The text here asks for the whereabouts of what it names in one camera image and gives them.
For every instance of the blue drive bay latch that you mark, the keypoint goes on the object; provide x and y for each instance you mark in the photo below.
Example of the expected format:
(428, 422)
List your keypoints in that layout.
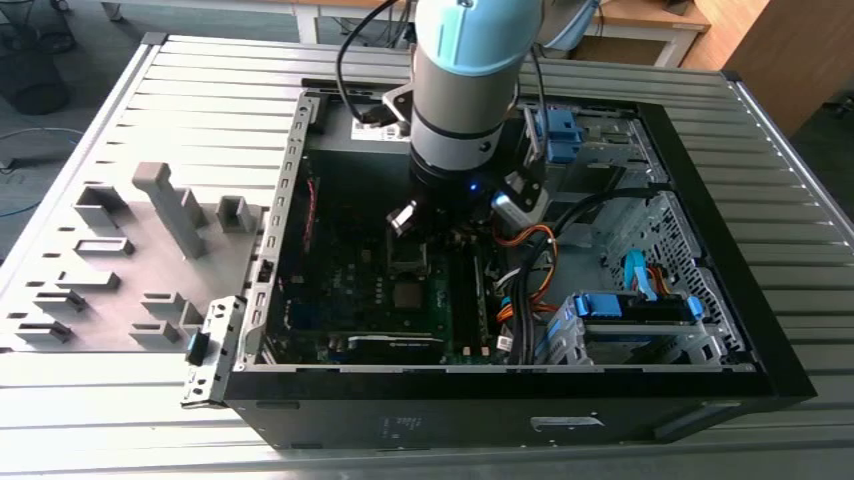
(563, 132)

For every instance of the wooden cabinet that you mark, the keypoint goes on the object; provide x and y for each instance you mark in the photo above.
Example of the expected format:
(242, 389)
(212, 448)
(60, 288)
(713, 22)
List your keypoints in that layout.
(787, 60)

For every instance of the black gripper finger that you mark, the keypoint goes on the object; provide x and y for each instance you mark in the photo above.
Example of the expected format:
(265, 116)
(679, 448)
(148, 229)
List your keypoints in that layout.
(408, 211)
(396, 225)

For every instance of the black graphics card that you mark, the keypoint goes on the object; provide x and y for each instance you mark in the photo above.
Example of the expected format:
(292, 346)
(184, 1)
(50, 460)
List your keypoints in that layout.
(393, 345)

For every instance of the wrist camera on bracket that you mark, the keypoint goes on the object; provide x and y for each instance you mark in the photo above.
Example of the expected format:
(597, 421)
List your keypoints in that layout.
(399, 105)

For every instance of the black RAM slot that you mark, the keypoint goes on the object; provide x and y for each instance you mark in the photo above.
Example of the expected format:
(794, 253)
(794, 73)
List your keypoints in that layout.
(480, 300)
(457, 300)

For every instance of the grey power supply unit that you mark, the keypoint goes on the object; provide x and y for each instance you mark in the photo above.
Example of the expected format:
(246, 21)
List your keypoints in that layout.
(363, 135)

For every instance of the hard disk in blue carrier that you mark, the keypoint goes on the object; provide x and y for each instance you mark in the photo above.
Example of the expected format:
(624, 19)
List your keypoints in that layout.
(600, 303)

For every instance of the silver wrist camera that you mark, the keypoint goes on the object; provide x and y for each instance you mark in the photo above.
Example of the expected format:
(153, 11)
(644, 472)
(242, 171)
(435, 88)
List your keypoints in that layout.
(509, 210)

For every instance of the black round bin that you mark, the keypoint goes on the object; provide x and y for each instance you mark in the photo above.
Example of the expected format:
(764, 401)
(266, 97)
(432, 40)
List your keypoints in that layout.
(40, 95)

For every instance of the white framed wooden desk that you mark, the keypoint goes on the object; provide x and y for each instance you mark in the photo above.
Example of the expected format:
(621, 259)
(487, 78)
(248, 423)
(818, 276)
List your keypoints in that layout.
(640, 22)

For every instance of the silver CPU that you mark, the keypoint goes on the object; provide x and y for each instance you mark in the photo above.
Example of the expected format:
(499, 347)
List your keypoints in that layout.
(408, 295)

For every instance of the dark green motherboard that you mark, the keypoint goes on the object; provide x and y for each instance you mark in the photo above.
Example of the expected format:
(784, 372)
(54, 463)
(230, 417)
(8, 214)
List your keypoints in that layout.
(333, 300)

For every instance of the black open PC case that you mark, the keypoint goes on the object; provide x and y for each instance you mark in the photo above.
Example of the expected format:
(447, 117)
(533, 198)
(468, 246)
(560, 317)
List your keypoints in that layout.
(453, 400)

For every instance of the grey hinged expansion bracket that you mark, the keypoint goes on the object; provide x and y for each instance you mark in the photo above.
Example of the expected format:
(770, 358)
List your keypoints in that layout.
(216, 350)

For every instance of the grey metal drive cage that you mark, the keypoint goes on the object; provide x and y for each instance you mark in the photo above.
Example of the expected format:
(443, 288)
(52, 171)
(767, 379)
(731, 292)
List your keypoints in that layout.
(600, 175)

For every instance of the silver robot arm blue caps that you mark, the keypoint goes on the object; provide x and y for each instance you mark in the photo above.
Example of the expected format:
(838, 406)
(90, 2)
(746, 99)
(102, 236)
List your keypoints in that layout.
(460, 100)

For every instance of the grey parts rack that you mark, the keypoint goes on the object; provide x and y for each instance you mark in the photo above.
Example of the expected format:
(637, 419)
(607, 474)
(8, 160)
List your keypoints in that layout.
(133, 300)

